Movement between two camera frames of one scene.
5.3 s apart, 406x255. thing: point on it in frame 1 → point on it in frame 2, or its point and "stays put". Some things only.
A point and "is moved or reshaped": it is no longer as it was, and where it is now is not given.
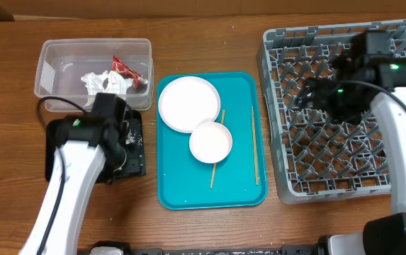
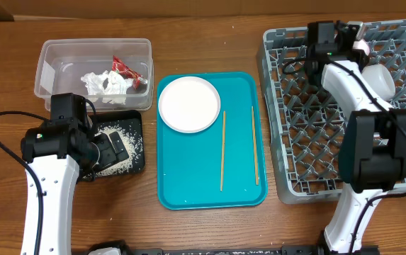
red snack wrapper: [138, 80] stays put
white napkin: [107, 83] stays put
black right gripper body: [350, 75] → [356, 54]
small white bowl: [210, 142] is moved or reshaped
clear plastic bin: [69, 73] stays put
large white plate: [186, 102] stays put
